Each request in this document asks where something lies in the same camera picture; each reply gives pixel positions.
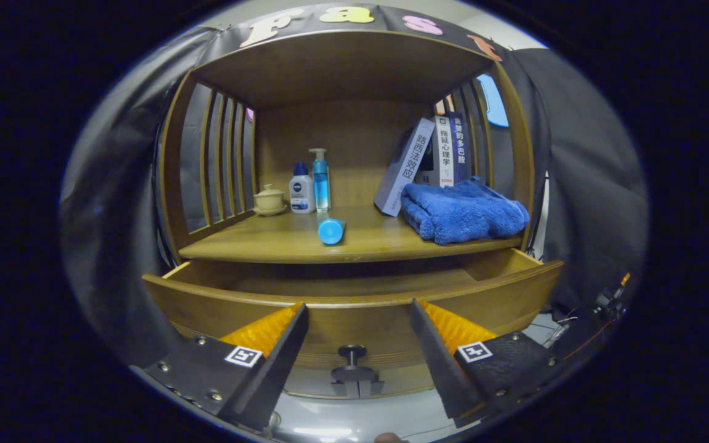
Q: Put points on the blue towel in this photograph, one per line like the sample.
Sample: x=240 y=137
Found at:
x=462 y=212

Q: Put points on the grey book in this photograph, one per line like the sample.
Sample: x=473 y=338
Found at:
x=405 y=166

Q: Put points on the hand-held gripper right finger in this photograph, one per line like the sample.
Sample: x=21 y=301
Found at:
x=437 y=363

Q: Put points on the beige lidded tea cup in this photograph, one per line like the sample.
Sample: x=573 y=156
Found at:
x=269 y=200

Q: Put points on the wooden cabinet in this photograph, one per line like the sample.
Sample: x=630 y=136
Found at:
x=342 y=67

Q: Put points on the blue and white tube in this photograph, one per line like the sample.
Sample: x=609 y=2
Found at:
x=331 y=232

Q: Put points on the dark blue book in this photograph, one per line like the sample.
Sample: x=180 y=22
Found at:
x=461 y=147

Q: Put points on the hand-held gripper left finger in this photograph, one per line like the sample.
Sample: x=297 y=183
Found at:
x=280 y=363

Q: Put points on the wooden countertop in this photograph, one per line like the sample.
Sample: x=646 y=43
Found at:
x=268 y=237

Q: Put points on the blue pump bottle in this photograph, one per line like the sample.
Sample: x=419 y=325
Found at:
x=320 y=184

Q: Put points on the white lotion bottle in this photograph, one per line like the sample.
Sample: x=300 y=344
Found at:
x=301 y=194

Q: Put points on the black drawer knob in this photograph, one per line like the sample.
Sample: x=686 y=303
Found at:
x=352 y=357

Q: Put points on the black and orange clamp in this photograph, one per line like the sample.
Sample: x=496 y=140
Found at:
x=610 y=301

